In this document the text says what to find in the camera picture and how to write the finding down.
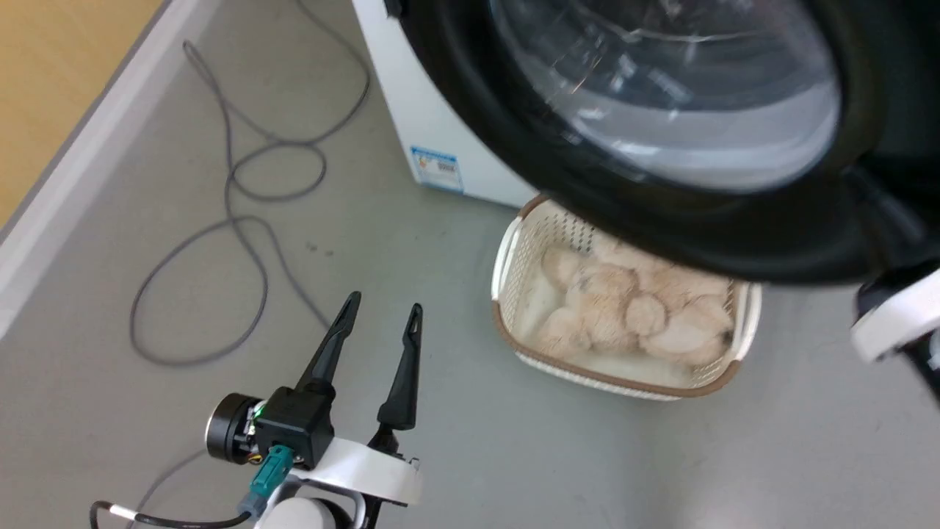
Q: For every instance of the white washing machine body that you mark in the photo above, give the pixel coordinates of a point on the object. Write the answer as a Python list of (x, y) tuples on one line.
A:
[(426, 110)]

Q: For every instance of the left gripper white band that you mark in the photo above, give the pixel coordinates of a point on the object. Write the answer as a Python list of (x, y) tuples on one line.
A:
[(367, 466)]

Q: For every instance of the black round glass washer door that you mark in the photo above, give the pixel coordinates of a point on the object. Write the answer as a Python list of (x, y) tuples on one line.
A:
[(661, 213)]

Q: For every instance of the beige fluffy plush clothing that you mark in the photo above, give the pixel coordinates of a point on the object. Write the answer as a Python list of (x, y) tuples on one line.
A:
[(631, 308)]

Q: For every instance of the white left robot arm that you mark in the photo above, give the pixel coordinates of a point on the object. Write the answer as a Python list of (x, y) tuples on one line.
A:
[(308, 514)]

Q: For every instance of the white baseboard strip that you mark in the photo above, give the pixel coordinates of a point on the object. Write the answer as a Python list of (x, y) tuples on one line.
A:
[(88, 154)]

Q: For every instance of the cream plastic laundry basket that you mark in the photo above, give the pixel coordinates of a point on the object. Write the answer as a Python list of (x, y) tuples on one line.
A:
[(518, 257)]

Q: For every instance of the blue white energy label sticker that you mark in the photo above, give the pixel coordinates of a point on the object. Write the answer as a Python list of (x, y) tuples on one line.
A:
[(437, 169)]

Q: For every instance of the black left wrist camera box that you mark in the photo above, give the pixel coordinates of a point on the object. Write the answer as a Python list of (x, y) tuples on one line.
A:
[(297, 422)]

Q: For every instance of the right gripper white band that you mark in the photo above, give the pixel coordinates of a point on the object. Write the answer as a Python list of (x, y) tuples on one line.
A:
[(899, 316)]

